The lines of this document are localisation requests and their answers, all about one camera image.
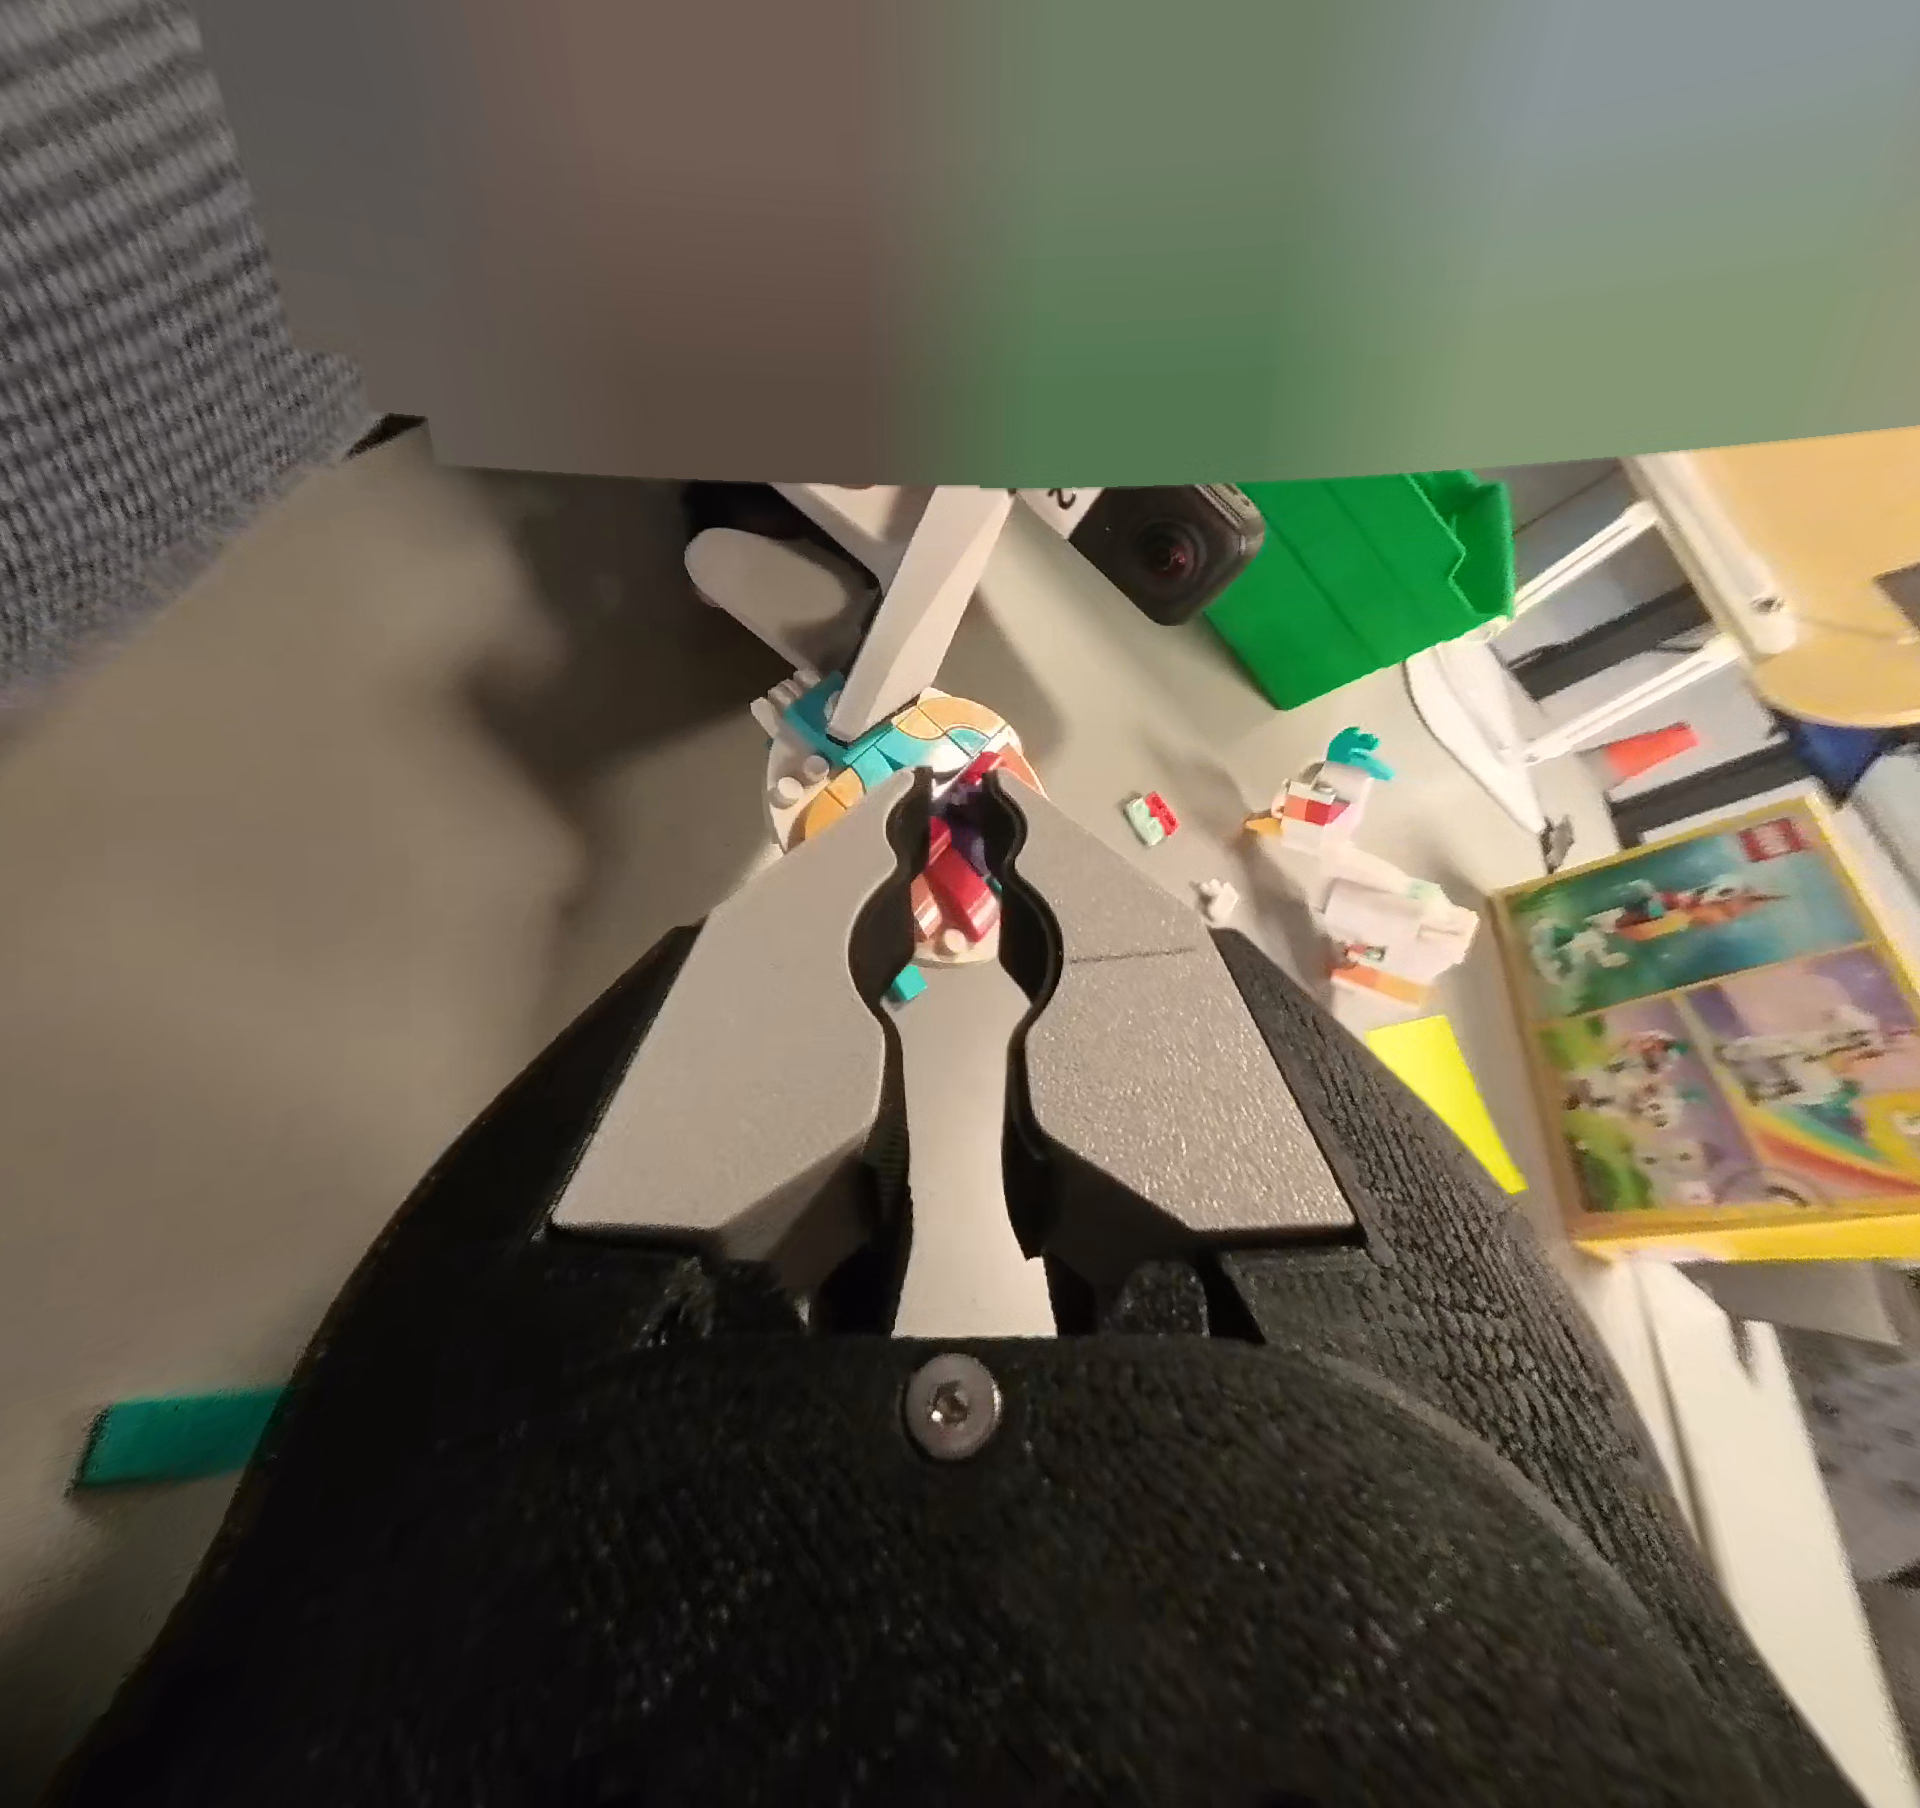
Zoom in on white metal frame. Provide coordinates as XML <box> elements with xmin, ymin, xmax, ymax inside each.
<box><xmin>1406</xmin><ymin>464</ymin><xmax>1803</xmax><ymax>850</ymax></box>

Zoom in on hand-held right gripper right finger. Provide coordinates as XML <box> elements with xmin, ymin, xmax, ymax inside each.
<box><xmin>980</xmin><ymin>769</ymin><xmax>1363</xmax><ymax>1264</ymax></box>

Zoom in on long teal lego plate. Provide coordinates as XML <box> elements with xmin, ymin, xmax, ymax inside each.
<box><xmin>71</xmin><ymin>1383</ymin><xmax>290</xmax><ymax>1490</ymax></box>

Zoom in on white lego animal figure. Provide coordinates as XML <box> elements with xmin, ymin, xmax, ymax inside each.
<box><xmin>1240</xmin><ymin>726</ymin><xmax>1483</xmax><ymax>1010</ymax></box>

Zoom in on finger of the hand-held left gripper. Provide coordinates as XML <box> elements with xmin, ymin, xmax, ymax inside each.
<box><xmin>828</xmin><ymin>486</ymin><xmax>1013</xmax><ymax>739</ymax></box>

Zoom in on light wooden round table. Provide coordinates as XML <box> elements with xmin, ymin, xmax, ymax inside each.
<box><xmin>1633</xmin><ymin>428</ymin><xmax>1920</xmax><ymax>730</ymax></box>

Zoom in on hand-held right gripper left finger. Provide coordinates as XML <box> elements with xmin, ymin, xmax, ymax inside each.
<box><xmin>552</xmin><ymin>768</ymin><xmax>927</xmax><ymax>1296</ymax></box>

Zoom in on green plastic bin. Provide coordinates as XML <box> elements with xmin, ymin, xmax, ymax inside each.
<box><xmin>1197</xmin><ymin>470</ymin><xmax>1518</xmax><ymax>714</ymax></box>

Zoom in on person's grey ribbed clothing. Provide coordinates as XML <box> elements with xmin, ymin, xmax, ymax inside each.
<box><xmin>0</xmin><ymin>0</ymin><xmax>375</xmax><ymax>707</ymax></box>

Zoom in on lego set box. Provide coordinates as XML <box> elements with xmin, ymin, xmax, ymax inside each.
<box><xmin>1488</xmin><ymin>792</ymin><xmax>1920</xmax><ymax>1264</ymax></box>

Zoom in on yellow paper sheet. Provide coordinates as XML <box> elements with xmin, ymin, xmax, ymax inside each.
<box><xmin>1363</xmin><ymin>1014</ymin><xmax>1531</xmax><ymax>1196</ymax></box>

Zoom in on round colourful lego build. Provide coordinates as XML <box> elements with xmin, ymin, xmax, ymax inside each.
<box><xmin>755</xmin><ymin>685</ymin><xmax>1041</xmax><ymax>1003</ymax></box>

